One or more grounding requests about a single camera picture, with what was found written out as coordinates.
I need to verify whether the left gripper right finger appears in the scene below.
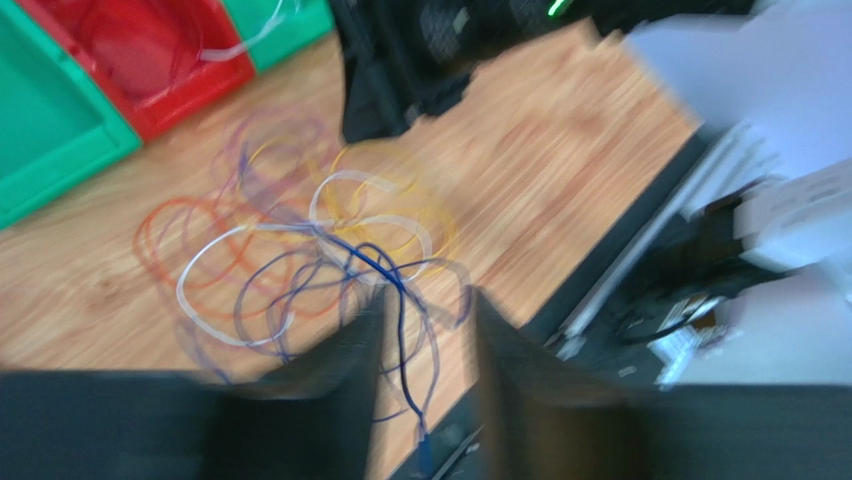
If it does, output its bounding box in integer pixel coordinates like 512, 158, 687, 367
471, 289, 851, 479

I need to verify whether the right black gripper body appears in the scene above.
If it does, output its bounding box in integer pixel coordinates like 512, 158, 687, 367
329, 1, 599, 143

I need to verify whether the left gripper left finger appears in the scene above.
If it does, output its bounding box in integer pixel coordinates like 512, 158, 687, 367
1, 290, 386, 479

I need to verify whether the white cable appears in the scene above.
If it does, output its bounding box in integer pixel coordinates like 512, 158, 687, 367
199, 0, 294, 65
175, 168, 435, 349

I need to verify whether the orange cable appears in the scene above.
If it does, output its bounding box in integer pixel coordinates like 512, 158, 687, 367
133, 196, 341, 319

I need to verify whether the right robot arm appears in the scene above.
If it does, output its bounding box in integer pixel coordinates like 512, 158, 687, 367
330, 1, 851, 387

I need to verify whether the right green plastic bin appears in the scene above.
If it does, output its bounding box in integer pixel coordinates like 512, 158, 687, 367
201, 0, 333, 72

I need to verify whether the green plastic bin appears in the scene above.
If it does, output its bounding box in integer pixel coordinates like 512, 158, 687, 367
201, 0, 333, 72
1, 1, 141, 227

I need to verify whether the red plastic bin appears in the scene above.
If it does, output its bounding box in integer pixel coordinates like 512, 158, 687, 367
19, 1, 255, 141

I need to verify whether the left green plastic bin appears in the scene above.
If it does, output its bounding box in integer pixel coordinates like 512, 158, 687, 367
1, 1, 141, 227

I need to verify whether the dark blue cable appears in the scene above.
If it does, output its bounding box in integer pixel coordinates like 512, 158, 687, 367
176, 142, 475, 477

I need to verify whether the yellow cable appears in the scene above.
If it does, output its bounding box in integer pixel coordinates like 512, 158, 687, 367
242, 136, 459, 274

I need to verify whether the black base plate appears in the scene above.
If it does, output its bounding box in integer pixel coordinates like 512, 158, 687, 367
428, 128, 776, 479

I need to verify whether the pink cable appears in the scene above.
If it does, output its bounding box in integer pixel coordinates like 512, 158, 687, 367
211, 106, 341, 221

